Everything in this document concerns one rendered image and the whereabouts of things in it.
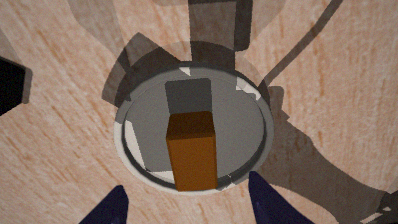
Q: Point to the black block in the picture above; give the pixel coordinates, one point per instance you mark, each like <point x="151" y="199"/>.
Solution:
<point x="11" y="86"/>

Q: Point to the white round saucer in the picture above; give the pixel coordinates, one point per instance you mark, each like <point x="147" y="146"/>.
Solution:
<point x="243" y="122"/>

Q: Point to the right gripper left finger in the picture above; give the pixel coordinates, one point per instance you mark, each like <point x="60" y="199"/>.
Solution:
<point x="112" y="209"/>

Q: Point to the orange block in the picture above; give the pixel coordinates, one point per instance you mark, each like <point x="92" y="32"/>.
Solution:
<point x="191" y="143"/>

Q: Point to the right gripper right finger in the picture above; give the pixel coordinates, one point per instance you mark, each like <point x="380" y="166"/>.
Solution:
<point x="269" y="206"/>

